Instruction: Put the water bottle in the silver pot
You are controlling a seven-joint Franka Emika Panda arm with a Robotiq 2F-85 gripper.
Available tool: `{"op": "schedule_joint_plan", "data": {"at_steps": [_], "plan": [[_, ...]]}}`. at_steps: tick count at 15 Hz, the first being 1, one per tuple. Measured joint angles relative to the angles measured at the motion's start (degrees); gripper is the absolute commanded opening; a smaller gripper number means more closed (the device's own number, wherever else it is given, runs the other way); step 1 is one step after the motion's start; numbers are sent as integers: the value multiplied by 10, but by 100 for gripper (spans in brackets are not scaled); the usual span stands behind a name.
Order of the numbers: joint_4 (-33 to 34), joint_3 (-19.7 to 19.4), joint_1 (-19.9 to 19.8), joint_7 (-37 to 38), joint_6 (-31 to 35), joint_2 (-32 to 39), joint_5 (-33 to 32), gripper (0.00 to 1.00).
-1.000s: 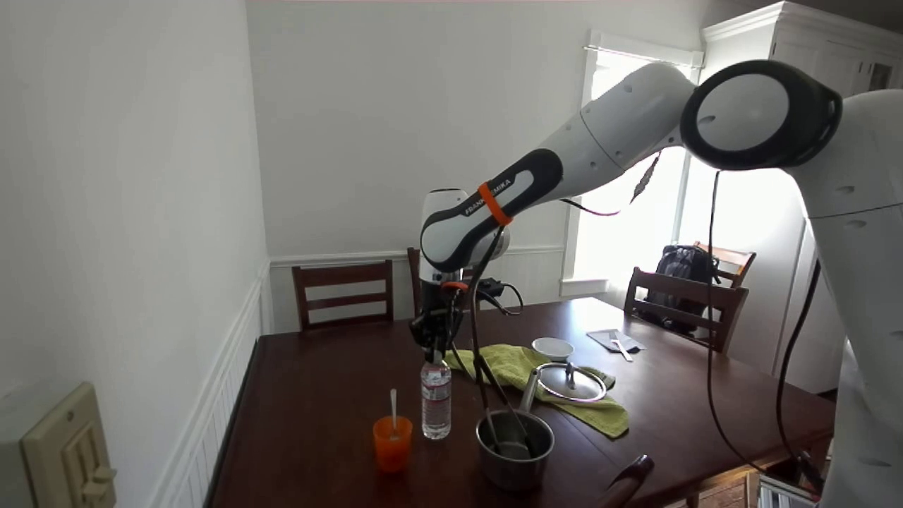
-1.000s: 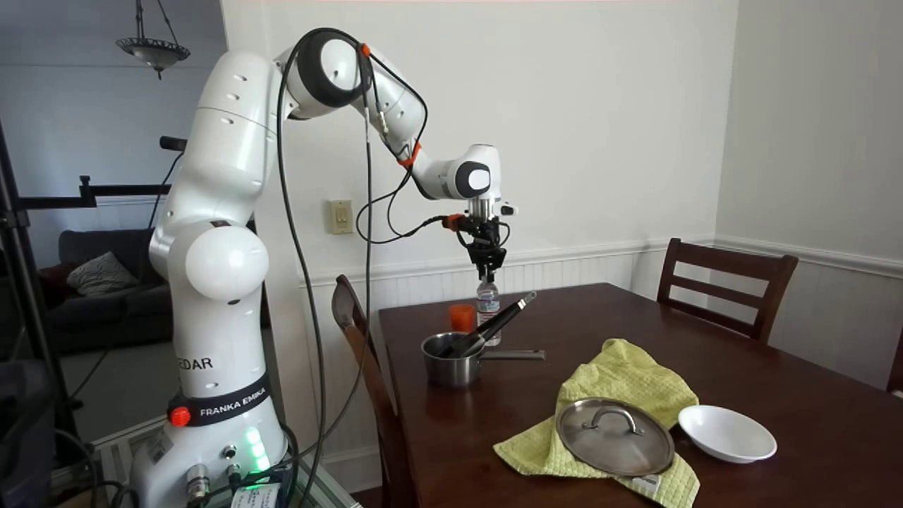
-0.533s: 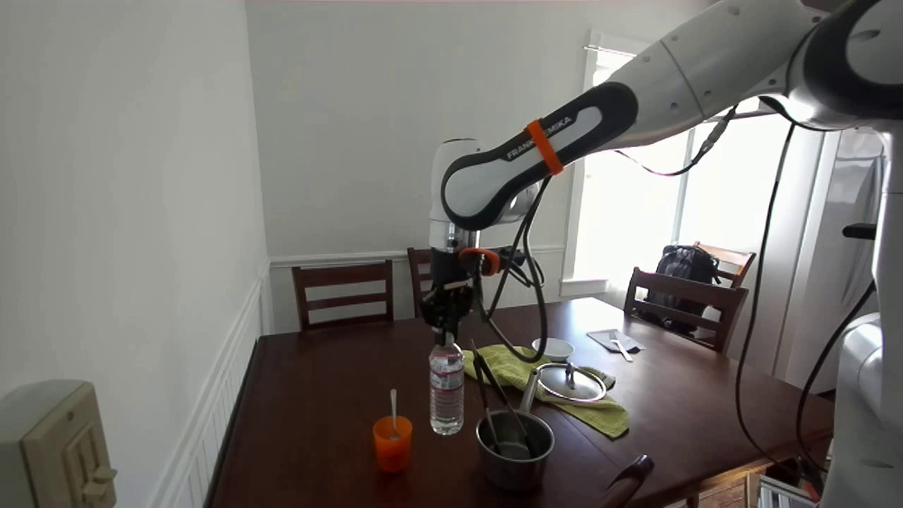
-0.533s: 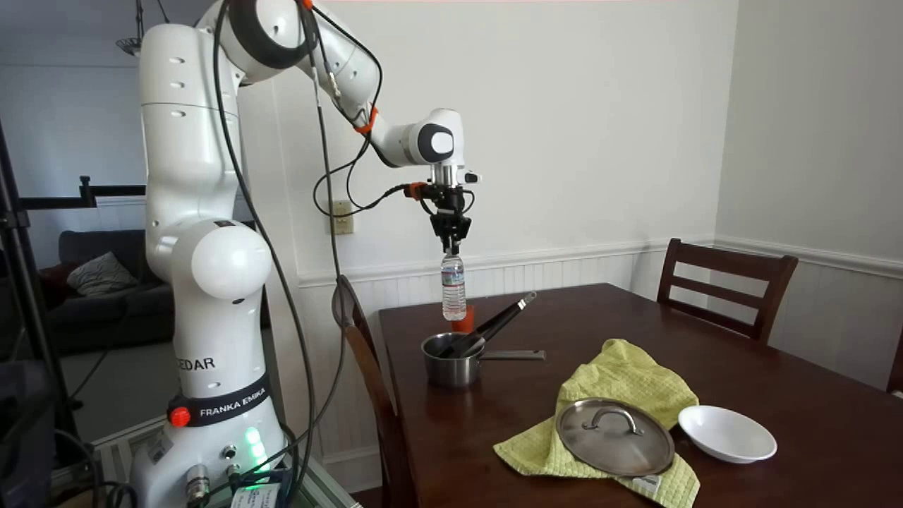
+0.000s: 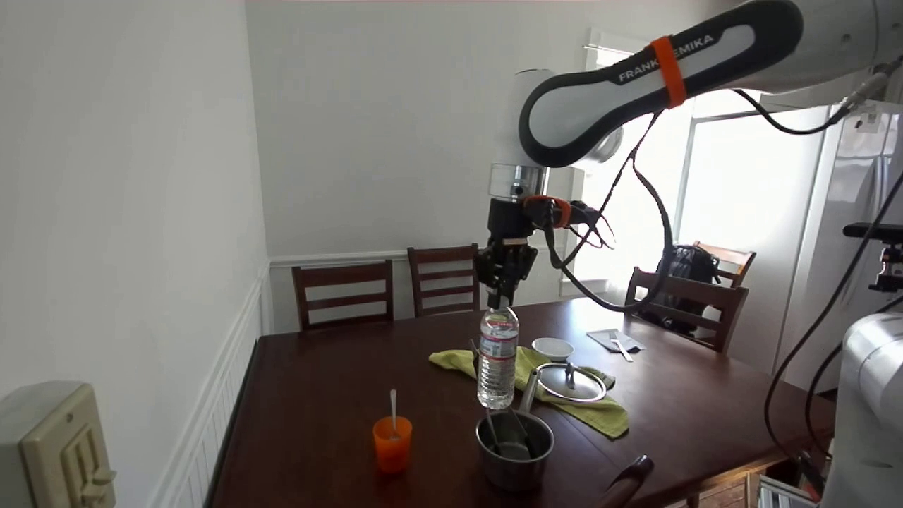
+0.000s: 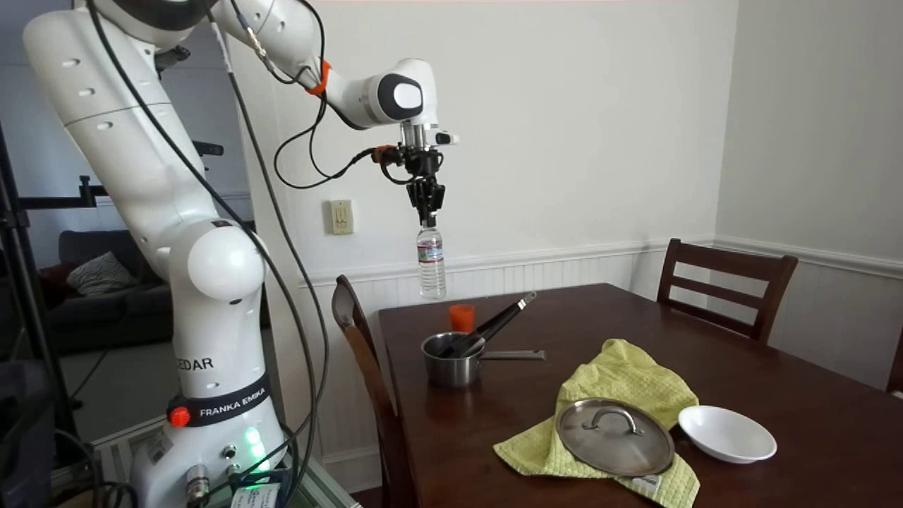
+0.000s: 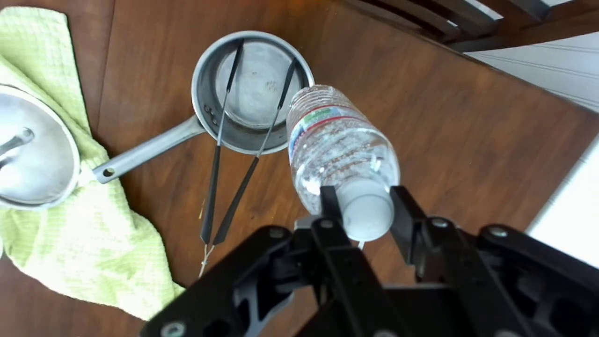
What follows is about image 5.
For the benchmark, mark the white paper packet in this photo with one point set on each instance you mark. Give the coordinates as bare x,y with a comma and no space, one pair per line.
610,340

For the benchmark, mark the dark metal bowl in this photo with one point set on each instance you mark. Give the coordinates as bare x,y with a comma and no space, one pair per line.
513,469

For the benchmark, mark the narrow dark wooden chair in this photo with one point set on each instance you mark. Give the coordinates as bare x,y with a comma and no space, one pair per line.
444,254

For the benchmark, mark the black camera on stand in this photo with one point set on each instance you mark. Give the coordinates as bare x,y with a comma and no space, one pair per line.
884,229

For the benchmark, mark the white plastic spoon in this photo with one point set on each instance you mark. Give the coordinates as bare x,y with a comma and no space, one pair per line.
395,402

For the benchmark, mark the small white bowl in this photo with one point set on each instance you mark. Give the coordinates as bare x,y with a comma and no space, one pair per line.
551,347

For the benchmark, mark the red black wrist camera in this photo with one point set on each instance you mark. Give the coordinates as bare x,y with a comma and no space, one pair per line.
558,211

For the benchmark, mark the brown wooden chair by window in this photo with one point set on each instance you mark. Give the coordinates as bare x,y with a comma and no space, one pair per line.
739,254

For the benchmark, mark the yellow-green cloth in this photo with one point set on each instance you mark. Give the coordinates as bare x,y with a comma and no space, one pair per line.
602,414

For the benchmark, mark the white refrigerator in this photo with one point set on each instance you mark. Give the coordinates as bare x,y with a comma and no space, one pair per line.
849,243

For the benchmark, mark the black backpack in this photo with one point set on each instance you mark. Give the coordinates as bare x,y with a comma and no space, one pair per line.
694,260

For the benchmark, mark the dark wooden chair low back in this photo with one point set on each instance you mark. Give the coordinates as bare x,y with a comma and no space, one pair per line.
702,295

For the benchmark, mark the orange plastic cup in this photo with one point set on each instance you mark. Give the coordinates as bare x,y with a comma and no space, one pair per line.
395,449

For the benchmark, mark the wide dark wooden chair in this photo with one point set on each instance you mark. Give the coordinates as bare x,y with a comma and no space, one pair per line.
344,275

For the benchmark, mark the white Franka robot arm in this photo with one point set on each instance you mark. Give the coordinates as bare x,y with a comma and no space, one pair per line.
751,44

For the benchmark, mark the clear plastic water bottle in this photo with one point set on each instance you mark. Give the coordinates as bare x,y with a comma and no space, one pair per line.
499,362

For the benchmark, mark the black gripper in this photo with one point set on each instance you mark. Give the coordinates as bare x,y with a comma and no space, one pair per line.
513,222

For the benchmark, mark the glass pot lid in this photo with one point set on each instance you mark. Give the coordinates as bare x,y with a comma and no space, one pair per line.
574,384

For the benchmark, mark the white box on floor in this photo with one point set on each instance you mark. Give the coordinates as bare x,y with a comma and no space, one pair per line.
781,491

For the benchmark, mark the beige wall switch box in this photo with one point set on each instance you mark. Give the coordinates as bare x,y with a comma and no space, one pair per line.
57,452

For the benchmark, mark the white robot controller housing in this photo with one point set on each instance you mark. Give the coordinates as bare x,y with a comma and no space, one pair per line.
877,424

